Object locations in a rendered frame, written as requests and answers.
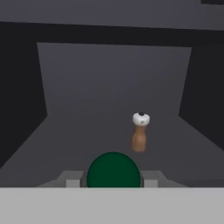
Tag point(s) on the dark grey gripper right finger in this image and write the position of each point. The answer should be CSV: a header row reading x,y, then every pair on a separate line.
x,y
153,178

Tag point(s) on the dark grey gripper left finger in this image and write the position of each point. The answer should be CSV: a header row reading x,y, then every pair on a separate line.
x,y
70,178

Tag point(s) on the dark green round-topped bottle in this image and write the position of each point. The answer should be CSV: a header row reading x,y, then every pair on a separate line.
x,y
113,170

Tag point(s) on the dark grey open cabinet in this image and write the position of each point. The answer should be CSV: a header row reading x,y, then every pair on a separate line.
x,y
110,73

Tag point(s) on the brown shaker with white cap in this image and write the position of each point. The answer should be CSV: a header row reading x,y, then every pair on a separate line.
x,y
140,134

